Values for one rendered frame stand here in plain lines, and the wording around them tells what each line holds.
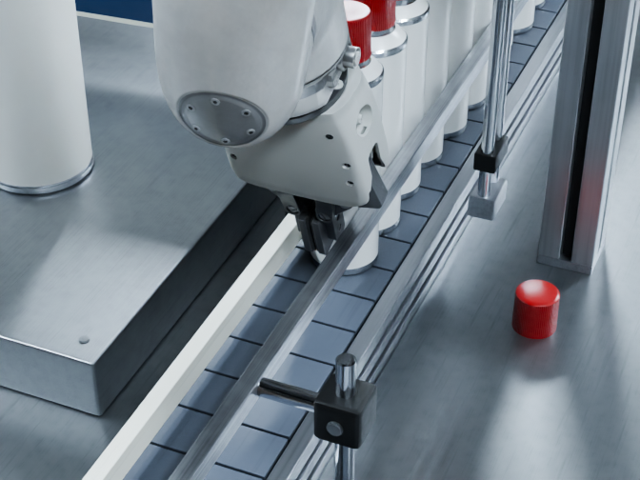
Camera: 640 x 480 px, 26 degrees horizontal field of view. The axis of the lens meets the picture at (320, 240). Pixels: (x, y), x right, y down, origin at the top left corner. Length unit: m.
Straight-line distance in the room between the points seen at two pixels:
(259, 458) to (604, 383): 0.28
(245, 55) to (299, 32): 0.03
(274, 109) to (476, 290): 0.43
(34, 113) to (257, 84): 0.43
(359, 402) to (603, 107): 0.36
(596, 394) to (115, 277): 0.36
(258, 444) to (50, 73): 0.35
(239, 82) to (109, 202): 0.44
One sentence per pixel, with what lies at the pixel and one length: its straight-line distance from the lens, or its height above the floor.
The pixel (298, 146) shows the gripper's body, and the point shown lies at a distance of 0.87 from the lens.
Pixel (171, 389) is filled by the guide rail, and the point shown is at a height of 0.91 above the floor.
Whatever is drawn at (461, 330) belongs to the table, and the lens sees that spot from 1.06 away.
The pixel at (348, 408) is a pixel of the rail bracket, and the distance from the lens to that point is 0.79.
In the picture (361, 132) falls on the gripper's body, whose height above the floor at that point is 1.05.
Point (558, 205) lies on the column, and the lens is 1.10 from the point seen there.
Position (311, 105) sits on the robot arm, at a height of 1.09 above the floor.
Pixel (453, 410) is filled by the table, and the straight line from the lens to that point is 1.00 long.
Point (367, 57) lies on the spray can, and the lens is 0.95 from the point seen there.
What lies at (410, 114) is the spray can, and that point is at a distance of 1.07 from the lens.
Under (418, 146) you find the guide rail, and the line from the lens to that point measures 1.03.
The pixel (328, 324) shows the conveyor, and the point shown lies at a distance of 0.99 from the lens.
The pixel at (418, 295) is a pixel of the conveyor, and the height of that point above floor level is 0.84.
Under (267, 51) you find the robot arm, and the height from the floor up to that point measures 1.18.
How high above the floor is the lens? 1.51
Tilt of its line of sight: 36 degrees down
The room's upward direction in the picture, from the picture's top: straight up
